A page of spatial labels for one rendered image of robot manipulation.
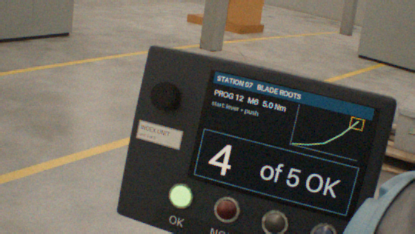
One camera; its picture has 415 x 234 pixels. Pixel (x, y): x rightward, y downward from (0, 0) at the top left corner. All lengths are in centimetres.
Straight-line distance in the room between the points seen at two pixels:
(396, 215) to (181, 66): 32
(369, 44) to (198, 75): 800
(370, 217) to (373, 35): 819
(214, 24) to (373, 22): 292
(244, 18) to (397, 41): 267
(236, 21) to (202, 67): 837
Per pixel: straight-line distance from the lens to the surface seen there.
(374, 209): 26
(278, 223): 48
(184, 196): 50
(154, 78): 52
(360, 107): 47
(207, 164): 50
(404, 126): 381
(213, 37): 681
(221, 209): 49
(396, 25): 830
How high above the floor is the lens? 136
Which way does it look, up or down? 19 degrees down
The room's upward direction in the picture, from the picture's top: 8 degrees clockwise
